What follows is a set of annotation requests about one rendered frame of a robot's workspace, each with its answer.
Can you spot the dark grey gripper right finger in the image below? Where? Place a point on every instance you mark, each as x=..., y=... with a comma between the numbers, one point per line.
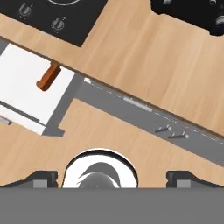
x=182, y=179

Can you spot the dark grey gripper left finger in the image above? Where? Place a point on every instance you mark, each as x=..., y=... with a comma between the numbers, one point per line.
x=40, y=179

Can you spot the white open drawer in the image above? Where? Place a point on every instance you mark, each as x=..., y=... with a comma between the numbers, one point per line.
x=20, y=78

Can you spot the white and black round thing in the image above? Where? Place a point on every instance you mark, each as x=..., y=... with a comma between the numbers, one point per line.
x=73, y=172

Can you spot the black hob knob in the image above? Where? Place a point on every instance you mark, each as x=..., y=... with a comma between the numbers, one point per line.
x=58, y=24
x=24, y=9

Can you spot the black hob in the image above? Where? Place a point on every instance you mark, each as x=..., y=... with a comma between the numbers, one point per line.
x=75, y=20

